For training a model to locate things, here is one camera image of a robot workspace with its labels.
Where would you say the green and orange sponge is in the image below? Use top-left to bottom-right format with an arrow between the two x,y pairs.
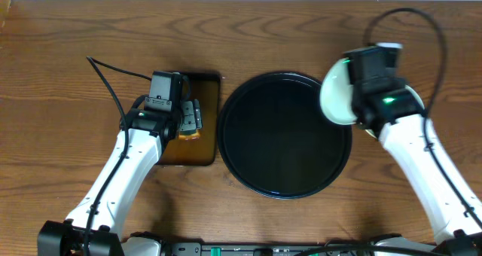
177,130 -> 200,141

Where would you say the light blue plate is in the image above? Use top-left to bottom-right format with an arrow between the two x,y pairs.
319,58 -> 357,126
365,85 -> 425,139

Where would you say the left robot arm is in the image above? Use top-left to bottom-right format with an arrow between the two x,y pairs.
37,99 -> 203,255

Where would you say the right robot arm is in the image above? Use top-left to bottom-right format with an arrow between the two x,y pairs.
352,87 -> 481,254

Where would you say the black rectangular water tray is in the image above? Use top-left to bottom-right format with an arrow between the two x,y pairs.
157,71 -> 221,166

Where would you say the round black serving tray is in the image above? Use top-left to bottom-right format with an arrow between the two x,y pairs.
217,72 -> 352,200

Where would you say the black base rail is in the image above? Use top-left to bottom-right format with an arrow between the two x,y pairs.
165,242 -> 377,256

